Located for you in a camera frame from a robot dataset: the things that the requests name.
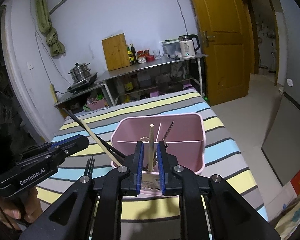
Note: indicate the pink plastic utensil holder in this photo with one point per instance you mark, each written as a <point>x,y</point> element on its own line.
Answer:
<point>185,155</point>

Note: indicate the dark sauce bottle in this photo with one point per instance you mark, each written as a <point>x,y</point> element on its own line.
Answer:
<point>134,53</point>

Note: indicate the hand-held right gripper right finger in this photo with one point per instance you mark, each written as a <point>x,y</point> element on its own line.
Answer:
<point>161,170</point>

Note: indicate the beige chopstick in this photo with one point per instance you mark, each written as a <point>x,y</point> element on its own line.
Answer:
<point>151,140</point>
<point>95,136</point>

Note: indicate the stainless steel steamer pot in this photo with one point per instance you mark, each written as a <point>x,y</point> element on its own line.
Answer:
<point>80,73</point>

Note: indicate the printed bag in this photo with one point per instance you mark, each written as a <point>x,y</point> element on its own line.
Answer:
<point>295,217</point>

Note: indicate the black wok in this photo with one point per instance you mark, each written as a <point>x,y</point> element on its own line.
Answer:
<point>170,88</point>

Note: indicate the black induction cooker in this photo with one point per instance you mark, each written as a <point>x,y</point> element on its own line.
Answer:
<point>83,83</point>

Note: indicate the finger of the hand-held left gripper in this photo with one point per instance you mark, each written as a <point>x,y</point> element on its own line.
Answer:
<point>73,148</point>
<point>65,141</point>

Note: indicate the green curtain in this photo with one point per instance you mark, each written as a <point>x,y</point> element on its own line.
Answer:
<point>46,22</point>

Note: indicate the grey refrigerator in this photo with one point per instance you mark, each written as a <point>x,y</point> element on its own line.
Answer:
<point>290,120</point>

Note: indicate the low metal shelf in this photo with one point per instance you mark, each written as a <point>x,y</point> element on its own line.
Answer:
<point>75,96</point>

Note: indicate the wooden cutting board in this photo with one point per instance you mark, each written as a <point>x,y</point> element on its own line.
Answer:
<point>116,52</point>

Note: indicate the grey storage box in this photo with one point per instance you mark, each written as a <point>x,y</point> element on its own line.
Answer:
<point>144,80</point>

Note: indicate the black chopstick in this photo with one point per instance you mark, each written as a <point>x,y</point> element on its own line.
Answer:
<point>168,131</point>
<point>93,168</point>
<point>70,114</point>
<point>90,168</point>
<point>87,170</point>
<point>73,115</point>

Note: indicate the pink basket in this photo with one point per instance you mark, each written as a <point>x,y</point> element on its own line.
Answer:
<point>97,104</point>

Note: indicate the white sliding door frame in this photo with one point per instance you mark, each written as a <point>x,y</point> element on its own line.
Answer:
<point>12,67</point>

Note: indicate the striped tablecloth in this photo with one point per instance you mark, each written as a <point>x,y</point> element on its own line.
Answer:
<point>215,140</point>

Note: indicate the person's left hand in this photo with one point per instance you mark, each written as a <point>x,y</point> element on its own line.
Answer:
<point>5,210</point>

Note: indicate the tall metal kitchen table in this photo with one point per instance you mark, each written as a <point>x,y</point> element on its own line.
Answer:
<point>150,66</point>

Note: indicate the white wall switch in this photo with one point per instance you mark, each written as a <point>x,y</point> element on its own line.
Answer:
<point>30,65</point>

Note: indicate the yellow power strip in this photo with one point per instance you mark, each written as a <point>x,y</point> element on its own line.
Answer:
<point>52,92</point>

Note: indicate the clear glass cup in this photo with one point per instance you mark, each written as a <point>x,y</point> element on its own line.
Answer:
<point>156,54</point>

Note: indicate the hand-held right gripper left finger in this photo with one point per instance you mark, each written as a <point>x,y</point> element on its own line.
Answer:
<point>139,170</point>

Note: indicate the red bowl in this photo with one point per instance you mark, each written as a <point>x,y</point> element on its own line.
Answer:
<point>150,58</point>

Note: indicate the clear plastic container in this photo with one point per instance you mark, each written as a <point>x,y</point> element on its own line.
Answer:
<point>170,48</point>

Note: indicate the white electric kettle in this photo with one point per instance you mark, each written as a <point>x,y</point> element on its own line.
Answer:
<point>187,47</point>

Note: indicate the yellow wooden door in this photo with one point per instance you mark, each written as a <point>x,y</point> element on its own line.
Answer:
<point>222,55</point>

